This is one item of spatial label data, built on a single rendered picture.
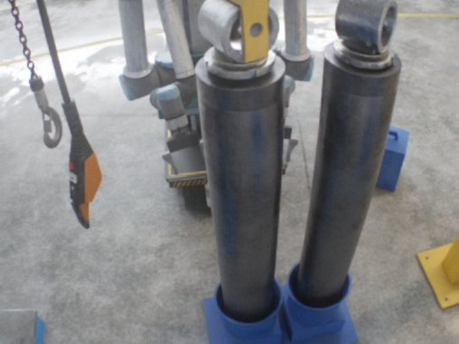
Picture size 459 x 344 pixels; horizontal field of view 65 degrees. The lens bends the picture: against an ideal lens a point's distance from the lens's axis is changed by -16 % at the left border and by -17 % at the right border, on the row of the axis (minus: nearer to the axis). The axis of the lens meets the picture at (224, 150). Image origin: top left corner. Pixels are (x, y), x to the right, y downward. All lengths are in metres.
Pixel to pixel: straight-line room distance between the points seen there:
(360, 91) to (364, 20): 0.18
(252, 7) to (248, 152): 0.36
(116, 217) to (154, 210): 0.25
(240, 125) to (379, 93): 0.35
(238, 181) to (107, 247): 1.58
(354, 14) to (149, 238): 1.91
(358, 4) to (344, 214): 0.67
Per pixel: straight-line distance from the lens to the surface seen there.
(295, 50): 2.02
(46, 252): 2.69
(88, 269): 2.50
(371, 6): 0.98
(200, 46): 2.28
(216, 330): 2.14
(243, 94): 0.92
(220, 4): 0.91
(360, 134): 1.11
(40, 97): 1.04
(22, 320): 2.30
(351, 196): 1.27
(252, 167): 1.06
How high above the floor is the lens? 1.97
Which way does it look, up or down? 41 degrees down
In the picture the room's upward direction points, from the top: 4 degrees counter-clockwise
